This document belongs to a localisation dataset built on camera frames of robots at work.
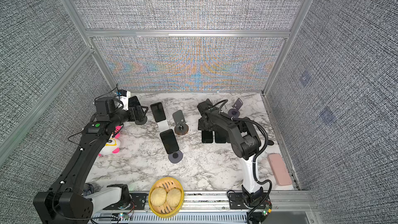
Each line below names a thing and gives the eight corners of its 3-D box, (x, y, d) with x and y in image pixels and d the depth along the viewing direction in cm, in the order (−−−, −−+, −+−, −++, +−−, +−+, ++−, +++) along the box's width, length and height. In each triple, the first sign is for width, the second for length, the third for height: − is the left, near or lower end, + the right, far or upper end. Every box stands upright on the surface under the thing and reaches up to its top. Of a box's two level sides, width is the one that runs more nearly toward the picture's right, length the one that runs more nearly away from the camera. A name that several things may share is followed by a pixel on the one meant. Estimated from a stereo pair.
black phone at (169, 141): (168, 158, 89) (162, 143, 75) (165, 148, 93) (159, 132, 79) (179, 153, 91) (176, 139, 77) (175, 144, 95) (172, 128, 81)
